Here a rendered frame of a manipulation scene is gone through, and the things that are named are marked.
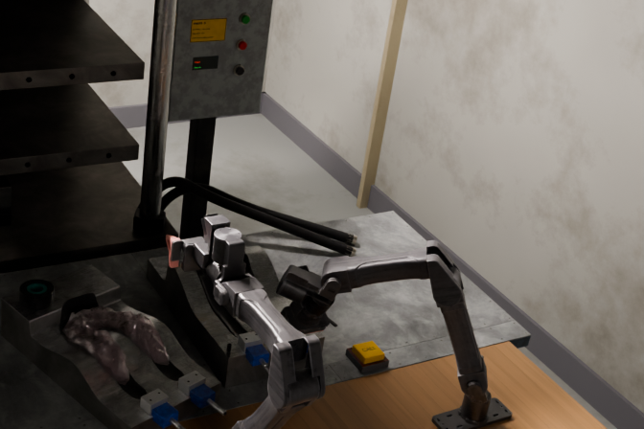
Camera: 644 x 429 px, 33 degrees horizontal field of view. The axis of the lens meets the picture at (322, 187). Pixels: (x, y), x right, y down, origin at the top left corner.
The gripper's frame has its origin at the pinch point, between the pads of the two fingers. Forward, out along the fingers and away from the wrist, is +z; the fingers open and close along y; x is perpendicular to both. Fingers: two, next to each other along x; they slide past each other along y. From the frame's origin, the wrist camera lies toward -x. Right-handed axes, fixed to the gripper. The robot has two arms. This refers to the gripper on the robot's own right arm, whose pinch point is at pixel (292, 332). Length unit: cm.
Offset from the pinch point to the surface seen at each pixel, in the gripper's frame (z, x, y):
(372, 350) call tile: 3.7, 7.8, -21.1
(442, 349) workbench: 5.8, 11.2, -42.4
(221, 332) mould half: 6.2, -6.0, 14.8
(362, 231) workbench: 35, -40, -55
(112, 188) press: 61, -81, 7
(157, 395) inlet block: -1.1, 8.2, 37.9
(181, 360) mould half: 7.3, -1.7, 26.4
